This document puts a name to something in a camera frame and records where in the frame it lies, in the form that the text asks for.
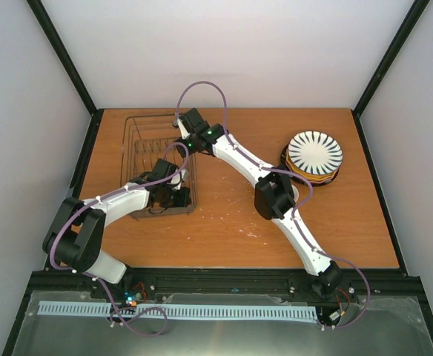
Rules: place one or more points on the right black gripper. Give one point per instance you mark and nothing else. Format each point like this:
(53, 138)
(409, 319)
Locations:
(182, 150)

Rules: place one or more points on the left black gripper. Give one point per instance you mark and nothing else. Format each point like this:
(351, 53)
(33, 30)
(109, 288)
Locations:
(184, 200)

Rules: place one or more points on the black wire dish rack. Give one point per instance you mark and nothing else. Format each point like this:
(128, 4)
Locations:
(145, 138)

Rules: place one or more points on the white blue striped plate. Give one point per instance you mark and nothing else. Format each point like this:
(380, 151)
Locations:
(314, 153)

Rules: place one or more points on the yellow scalloped plate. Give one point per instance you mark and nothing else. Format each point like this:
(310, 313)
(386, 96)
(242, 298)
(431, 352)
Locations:
(314, 179)

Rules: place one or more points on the yellow ceramic mug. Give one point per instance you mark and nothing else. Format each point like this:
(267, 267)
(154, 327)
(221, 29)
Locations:
(296, 193)

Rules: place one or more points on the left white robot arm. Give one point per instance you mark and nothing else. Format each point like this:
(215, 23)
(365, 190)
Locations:
(74, 239)

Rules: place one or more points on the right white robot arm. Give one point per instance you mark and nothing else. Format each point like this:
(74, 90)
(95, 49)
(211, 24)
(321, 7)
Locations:
(275, 198)

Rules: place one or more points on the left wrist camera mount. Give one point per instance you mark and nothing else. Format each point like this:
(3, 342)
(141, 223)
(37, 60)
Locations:
(179, 179)

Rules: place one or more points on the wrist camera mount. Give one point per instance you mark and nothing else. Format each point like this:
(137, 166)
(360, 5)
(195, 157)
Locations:
(179, 179)
(179, 124)

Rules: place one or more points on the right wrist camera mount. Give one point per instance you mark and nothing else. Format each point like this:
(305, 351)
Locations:
(179, 124)

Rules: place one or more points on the light blue slotted cable duct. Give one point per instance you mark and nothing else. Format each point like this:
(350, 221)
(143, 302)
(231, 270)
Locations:
(306, 314)

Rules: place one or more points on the left black frame post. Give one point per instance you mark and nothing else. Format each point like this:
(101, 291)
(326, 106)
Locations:
(46, 24)

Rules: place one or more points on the black frame post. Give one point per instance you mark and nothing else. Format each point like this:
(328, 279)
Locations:
(407, 25)
(46, 24)

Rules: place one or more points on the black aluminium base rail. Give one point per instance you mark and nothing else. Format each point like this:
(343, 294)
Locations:
(289, 284)

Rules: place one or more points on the right black frame post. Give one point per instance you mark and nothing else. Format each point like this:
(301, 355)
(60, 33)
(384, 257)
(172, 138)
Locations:
(407, 25)

